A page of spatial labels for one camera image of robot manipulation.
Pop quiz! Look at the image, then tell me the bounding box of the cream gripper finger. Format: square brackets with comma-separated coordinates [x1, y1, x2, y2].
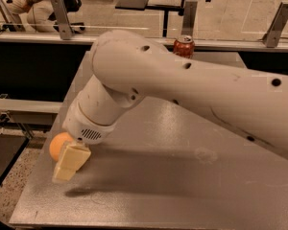
[53, 142, 91, 182]

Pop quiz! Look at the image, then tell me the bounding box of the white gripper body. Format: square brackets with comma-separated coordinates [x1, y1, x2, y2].
[62, 99, 115, 145]

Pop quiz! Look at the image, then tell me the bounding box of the orange fruit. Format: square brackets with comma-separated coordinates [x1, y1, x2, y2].
[49, 132, 73, 162]

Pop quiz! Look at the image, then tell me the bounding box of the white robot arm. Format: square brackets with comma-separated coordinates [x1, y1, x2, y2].
[53, 30, 288, 181]

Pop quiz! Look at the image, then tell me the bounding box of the black side table left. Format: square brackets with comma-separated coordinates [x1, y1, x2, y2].
[0, 134, 29, 185]

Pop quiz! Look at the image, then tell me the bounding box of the seated person in background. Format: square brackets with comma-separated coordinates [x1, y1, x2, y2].
[4, 0, 83, 34]

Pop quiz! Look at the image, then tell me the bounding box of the red coca-cola can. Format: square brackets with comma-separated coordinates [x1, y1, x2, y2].
[173, 35, 195, 58]

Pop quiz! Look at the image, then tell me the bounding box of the metal guard rail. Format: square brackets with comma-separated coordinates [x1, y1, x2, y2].
[0, 32, 288, 53]

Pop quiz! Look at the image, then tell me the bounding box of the left metal bracket post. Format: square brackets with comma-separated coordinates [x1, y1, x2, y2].
[50, 0, 73, 40]

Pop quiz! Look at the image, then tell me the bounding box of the metal bracket post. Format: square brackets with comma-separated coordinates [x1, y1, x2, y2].
[262, 2, 288, 48]
[50, 0, 73, 40]
[181, 1, 198, 35]

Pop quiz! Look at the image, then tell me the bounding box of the middle metal bracket post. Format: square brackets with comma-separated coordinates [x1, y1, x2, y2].
[181, 1, 198, 35]

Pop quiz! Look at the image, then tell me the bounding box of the right metal bracket post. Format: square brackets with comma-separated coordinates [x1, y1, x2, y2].
[262, 2, 288, 48]

